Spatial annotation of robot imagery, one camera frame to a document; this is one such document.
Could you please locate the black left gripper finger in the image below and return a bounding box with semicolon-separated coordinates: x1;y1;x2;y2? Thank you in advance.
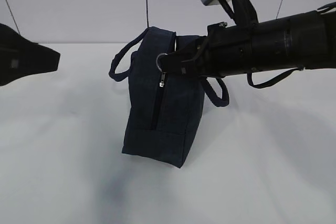
1;24;60;87

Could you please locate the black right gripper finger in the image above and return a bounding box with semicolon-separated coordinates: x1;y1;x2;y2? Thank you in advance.
160;54;198;75
174;36;207;58

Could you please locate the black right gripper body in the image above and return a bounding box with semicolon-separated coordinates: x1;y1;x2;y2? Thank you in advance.
196;23;252;78

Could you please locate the dark navy fabric lunch bag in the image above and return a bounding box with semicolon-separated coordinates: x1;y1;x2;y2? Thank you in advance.
109;27;229;168

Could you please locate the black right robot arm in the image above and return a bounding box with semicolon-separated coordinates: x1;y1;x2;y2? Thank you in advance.
156;3;335;78

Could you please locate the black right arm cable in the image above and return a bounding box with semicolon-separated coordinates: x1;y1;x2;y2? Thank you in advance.
246;64;305;90

